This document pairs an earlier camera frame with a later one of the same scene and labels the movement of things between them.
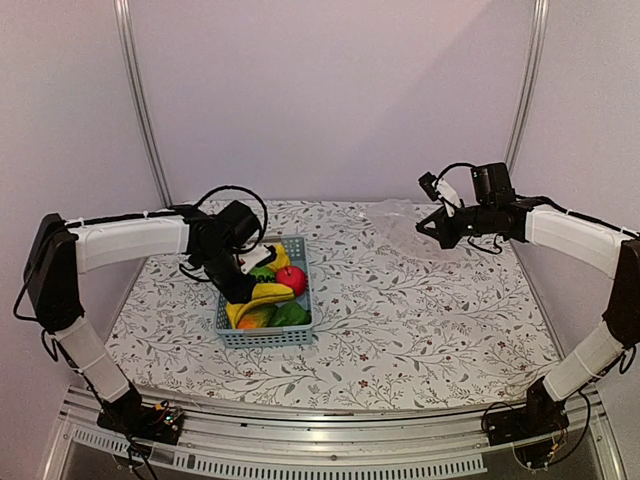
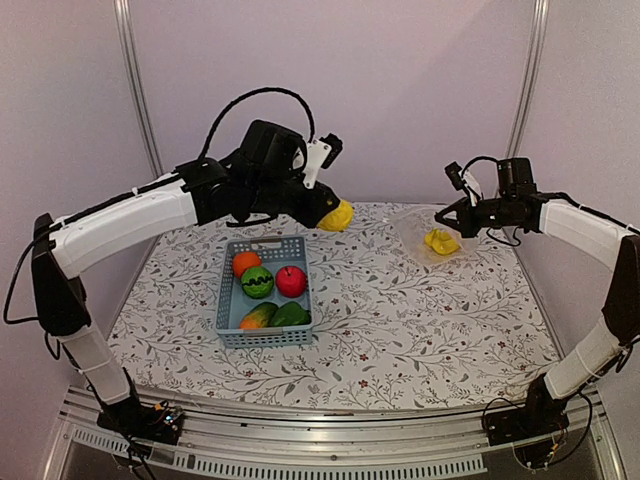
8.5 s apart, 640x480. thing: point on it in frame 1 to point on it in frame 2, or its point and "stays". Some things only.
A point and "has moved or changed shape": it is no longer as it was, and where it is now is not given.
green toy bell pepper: [290, 313] stays
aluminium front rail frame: [276, 438] stays
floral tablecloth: [388, 328] stays
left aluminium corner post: [140, 99] stays
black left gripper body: [220, 266] to [273, 195]
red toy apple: [294, 277] stays
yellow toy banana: [260, 293] has moved or changed shape
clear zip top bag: [397, 221] has moved or changed shape
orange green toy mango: [258, 317] stays
